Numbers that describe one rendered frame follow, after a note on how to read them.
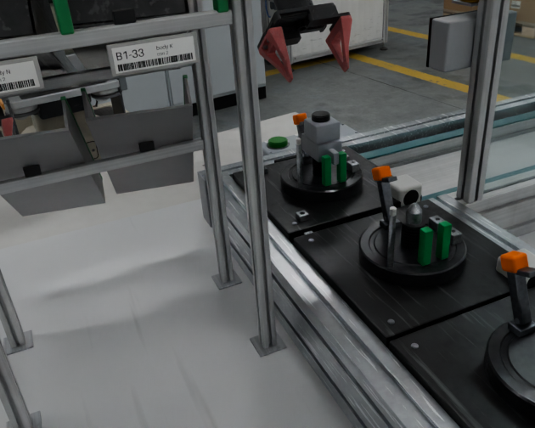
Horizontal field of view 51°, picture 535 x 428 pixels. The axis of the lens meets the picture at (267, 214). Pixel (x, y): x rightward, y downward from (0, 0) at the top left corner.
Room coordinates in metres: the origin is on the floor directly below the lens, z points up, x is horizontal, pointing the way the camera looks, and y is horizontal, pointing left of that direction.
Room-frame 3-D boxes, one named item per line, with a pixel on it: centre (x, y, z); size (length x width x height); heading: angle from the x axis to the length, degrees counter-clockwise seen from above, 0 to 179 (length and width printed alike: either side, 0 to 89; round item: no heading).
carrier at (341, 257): (0.63, -0.19, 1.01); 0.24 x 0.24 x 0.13; 21
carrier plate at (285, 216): (0.87, -0.10, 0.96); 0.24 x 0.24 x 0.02; 21
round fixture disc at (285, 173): (0.87, -0.10, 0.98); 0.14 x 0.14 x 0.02
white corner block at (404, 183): (0.82, -0.22, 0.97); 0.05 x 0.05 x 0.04; 21
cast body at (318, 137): (0.86, -0.10, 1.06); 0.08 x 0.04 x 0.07; 21
